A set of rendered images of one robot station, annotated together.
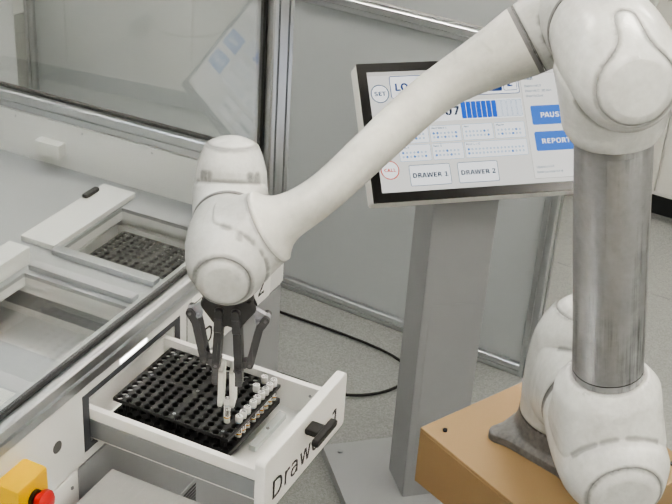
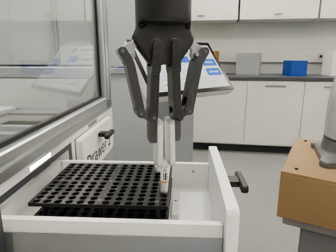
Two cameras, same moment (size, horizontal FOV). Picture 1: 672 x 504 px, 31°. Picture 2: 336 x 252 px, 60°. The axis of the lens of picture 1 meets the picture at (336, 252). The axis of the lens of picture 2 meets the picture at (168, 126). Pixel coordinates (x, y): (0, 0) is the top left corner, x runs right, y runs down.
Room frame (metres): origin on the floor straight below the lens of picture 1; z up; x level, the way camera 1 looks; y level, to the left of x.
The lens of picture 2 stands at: (1.18, 0.30, 1.13)
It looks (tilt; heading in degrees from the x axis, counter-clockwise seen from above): 13 degrees down; 339
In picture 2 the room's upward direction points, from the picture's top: straight up
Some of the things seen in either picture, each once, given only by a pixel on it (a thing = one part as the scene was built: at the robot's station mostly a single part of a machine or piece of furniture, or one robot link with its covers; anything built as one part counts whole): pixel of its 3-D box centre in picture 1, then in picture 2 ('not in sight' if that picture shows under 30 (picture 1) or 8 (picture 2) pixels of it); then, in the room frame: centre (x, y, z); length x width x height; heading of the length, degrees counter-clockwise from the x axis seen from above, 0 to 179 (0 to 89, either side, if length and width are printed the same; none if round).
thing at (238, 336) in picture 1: (238, 336); (173, 80); (1.57, 0.14, 1.09); 0.04 x 0.01 x 0.11; 176
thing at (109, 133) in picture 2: not in sight; (105, 133); (2.01, 0.17, 0.91); 0.07 x 0.04 x 0.01; 156
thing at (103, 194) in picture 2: (197, 406); (111, 196); (1.68, 0.22, 0.87); 0.22 x 0.18 x 0.06; 66
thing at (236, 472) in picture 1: (193, 406); (106, 199); (1.69, 0.22, 0.86); 0.40 x 0.26 x 0.06; 66
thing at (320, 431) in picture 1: (317, 430); (234, 181); (1.59, 0.01, 0.91); 0.07 x 0.04 x 0.01; 156
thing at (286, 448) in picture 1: (302, 441); (218, 197); (1.60, 0.03, 0.87); 0.29 x 0.02 x 0.11; 156
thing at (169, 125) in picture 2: (233, 384); (169, 141); (1.57, 0.15, 1.00); 0.03 x 0.01 x 0.07; 176
